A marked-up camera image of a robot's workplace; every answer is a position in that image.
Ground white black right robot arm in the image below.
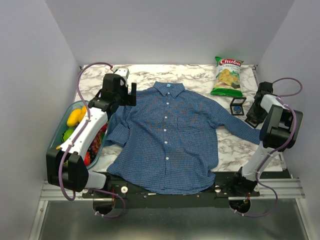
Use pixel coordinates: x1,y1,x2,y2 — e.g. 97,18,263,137
230,81,303,196

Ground green cassava chips bag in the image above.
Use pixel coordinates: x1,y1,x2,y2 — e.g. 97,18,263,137
210,56,243,98

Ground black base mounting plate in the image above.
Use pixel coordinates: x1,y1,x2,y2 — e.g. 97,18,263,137
82,172,260,210

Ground teal plastic fruit basket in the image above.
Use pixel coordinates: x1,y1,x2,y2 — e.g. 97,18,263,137
46,101,108,175

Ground black box with blue brooch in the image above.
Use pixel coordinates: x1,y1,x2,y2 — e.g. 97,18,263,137
229,97,247,116

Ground black box with gold brooch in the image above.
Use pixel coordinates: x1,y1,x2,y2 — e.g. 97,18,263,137
244,117,261,129

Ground dark purple grapes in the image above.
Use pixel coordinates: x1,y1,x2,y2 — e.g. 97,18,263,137
88,130,105,156

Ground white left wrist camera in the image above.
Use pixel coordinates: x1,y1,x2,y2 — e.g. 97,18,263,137
112,67,130,84

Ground blue checked shirt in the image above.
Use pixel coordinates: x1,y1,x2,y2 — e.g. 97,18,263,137
105,82,260,186

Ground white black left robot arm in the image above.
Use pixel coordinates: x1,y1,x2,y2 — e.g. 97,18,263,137
46,67,137,198

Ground yellow mango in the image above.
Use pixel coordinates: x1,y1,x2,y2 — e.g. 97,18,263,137
66,108,82,128

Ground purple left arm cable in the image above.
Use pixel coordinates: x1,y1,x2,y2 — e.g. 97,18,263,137
58,61,126,219

